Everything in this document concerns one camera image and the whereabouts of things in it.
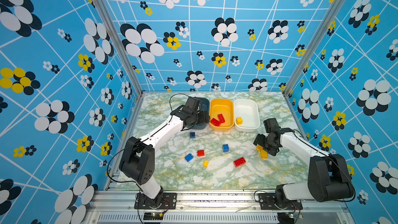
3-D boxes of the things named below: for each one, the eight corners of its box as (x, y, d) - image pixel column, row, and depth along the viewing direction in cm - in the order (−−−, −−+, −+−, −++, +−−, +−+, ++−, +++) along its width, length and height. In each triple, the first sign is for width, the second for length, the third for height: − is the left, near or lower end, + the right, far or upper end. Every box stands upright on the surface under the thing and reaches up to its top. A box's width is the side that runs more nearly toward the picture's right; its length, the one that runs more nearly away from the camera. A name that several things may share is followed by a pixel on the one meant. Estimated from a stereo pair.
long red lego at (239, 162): (235, 167, 86) (236, 166, 84) (232, 162, 88) (233, 161, 86) (245, 163, 87) (246, 162, 86) (242, 158, 89) (243, 156, 88)
